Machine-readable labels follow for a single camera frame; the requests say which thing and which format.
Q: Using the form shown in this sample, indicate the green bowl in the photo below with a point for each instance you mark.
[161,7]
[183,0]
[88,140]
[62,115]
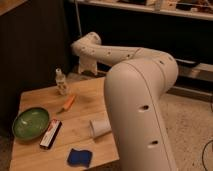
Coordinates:
[30,124]

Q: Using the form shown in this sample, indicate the small clear plastic bottle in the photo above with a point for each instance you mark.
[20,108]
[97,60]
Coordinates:
[61,82]

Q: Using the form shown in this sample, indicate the metal pole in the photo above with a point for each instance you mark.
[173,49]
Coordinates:
[78,18]

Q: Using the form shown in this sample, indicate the wooden shelf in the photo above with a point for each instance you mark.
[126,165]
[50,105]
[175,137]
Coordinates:
[154,7]

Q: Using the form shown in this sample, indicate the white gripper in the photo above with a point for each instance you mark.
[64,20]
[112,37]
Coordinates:
[87,64]

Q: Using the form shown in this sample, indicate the white paper cup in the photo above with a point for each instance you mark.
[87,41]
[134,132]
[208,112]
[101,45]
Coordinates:
[99,127]

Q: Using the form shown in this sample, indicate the orange handled screwdriver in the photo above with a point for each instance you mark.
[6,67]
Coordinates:
[67,104]

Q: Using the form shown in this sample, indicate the black red white box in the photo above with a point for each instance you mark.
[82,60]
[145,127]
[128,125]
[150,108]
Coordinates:
[50,134]

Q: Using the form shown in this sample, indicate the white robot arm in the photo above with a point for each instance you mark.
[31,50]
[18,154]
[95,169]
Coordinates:
[137,78]

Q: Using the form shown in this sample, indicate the blue sponge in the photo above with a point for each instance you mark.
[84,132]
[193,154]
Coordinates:
[79,158]

